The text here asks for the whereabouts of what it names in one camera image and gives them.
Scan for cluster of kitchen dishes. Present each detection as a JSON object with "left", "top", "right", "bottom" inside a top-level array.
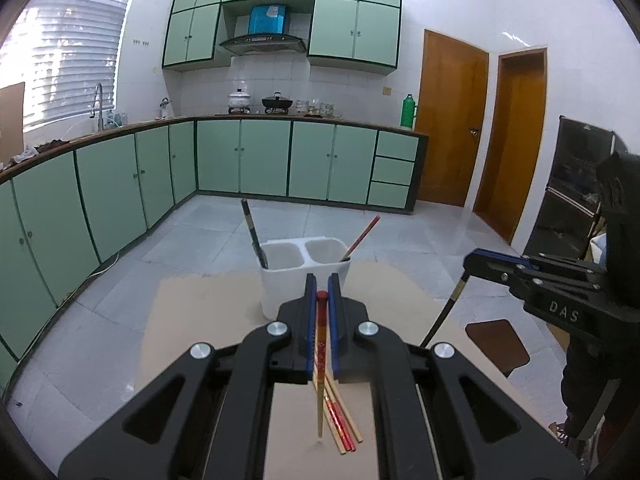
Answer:
[{"left": 295, "top": 99, "right": 336, "bottom": 117}]

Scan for wooden door in frame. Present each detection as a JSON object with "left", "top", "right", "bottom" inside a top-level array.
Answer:
[{"left": 472, "top": 49, "right": 548, "bottom": 246}]

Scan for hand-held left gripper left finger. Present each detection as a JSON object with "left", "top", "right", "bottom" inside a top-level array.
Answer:
[{"left": 59, "top": 274, "right": 318, "bottom": 480}]

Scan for brown square stool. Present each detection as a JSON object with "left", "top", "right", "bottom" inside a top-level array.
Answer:
[{"left": 465, "top": 319, "right": 531, "bottom": 378}]

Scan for green wall cabinets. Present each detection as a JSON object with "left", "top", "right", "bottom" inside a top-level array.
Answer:
[{"left": 161, "top": 0, "right": 403, "bottom": 77}]

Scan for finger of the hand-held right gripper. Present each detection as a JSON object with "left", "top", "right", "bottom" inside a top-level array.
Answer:
[
  {"left": 472, "top": 248, "right": 609, "bottom": 274},
  {"left": 461, "top": 258, "right": 567, "bottom": 296}
]

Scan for green cabinet drawer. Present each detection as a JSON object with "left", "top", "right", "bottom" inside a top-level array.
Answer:
[
  {"left": 369, "top": 181, "right": 413, "bottom": 208},
  {"left": 376, "top": 131, "right": 420, "bottom": 162},
  {"left": 372, "top": 157, "right": 417, "bottom": 184}
]

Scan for row of chopsticks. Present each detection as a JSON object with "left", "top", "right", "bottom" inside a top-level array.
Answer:
[{"left": 322, "top": 372, "right": 364, "bottom": 456}]

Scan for green kitchen base cabinets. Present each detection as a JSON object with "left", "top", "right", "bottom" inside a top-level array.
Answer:
[{"left": 0, "top": 116, "right": 430, "bottom": 392}]

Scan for white floor cable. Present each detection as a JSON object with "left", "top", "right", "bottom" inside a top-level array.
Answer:
[{"left": 90, "top": 251, "right": 121, "bottom": 281}]

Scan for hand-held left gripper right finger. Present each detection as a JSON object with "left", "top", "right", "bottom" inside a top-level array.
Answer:
[{"left": 329, "top": 274, "right": 584, "bottom": 480}]

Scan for white cloth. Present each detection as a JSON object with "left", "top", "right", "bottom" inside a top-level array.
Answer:
[{"left": 4, "top": 145, "right": 39, "bottom": 167}]

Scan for white window blinds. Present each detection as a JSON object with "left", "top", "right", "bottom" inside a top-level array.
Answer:
[{"left": 0, "top": 0, "right": 138, "bottom": 133}]

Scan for white two-compartment utensil holder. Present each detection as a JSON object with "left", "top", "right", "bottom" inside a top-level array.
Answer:
[{"left": 258, "top": 236, "right": 352, "bottom": 321}]

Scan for metal kitchen faucet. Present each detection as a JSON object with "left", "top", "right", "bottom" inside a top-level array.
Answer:
[{"left": 91, "top": 82, "right": 106, "bottom": 132}]

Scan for black plastic spoon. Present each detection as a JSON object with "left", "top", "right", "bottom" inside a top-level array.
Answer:
[{"left": 241, "top": 199, "right": 269, "bottom": 269}]

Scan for green thermos flask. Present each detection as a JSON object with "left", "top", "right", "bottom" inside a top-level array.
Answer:
[{"left": 400, "top": 93, "right": 417, "bottom": 130}]

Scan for closed wooden door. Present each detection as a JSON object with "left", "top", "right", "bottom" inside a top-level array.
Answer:
[{"left": 416, "top": 29, "right": 490, "bottom": 208}]

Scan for black wok with lid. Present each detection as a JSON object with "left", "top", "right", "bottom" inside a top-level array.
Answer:
[{"left": 261, "top": 92, "right": 294, "bottom": 114}]

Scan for black shelf unit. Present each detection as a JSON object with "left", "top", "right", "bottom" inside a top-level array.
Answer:
[{"left": 520, "top": 116, "right": 628, "bottom": 261}]

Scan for range hood with blue film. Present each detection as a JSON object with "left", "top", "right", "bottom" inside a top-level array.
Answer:
[{"left": 218, "top": 4, "right": 307, "bottom": 57}]

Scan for brown cardboard board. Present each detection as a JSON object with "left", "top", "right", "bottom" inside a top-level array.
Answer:
[{"left": 0, "top": 81, "right": 26, "bottom": 165}]

